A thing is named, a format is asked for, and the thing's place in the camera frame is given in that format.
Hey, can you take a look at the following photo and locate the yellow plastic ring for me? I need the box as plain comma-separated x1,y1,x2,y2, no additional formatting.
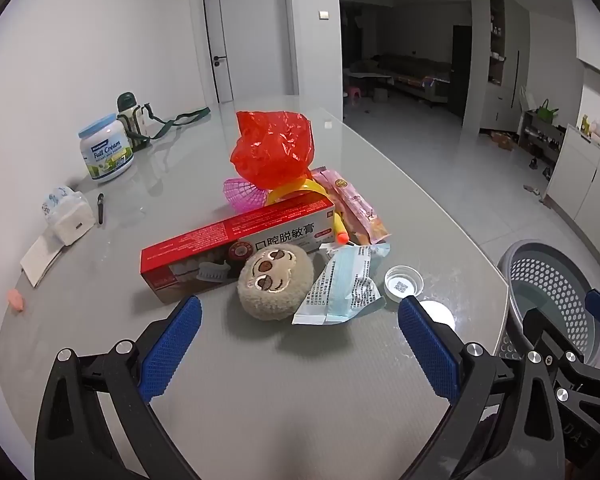
265,180,331,207

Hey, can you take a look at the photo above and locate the pink foam mesh sleeve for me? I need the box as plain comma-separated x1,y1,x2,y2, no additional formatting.
223,176,273,213

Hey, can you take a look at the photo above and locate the white low table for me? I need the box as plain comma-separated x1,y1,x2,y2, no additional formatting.
347,71,396,86

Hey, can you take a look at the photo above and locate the green water bottle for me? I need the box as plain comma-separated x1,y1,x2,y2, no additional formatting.
116,92,153,153

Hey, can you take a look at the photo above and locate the pink snack packet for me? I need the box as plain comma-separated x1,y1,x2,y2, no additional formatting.
312,167,391,246

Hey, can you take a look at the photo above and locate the beige sloth plush toy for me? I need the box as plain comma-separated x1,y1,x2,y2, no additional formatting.
236,242,315,322

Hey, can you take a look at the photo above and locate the white paper bag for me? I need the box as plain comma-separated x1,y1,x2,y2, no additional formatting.
512,85,536,111

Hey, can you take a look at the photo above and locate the white sideboard cabinet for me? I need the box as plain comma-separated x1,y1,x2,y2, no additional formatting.
542,124,600,231

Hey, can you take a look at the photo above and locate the white door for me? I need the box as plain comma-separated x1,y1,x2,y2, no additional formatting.
201,0,298,106

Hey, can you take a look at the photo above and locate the green handbag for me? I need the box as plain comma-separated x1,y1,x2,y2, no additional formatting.
535,99,561,122

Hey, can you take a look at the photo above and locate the yellow foam dart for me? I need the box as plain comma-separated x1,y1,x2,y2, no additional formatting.
332,212,350,248

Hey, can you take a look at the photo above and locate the white paper sheet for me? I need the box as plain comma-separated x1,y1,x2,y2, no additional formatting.
20,232,66,288

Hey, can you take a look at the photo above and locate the red toothpaste box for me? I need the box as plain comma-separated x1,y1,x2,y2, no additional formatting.
140,194,337,305

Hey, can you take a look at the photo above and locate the shoe rack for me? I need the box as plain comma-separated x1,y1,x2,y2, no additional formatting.
517,109,568,161

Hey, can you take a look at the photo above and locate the grey perforated plastic basket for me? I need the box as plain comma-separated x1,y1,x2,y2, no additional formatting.
496,239,600,376

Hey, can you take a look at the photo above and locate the green bottle strap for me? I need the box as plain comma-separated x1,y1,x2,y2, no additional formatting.
140,106,212,141

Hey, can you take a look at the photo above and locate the red plastic bag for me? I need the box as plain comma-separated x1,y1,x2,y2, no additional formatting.
230,109,315,192

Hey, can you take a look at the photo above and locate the milk powder can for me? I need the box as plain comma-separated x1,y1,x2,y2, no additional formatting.
78,114,135,182

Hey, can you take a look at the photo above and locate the blue face mask packet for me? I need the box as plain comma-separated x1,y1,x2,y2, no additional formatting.
291,242,392,326

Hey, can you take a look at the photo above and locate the tall white shelf cabinet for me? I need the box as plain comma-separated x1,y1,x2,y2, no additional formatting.
480,0,531,133

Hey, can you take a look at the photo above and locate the white charger box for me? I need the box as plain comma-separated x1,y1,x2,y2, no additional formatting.
47,191,97,247

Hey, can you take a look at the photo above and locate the wet wipes packet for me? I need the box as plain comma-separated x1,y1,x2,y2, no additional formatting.
41,185,81,221

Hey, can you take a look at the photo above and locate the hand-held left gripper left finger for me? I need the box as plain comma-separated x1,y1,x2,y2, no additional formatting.
34,296,203,480

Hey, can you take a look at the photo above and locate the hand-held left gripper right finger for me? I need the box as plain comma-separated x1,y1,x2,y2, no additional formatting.
397,296,563,480

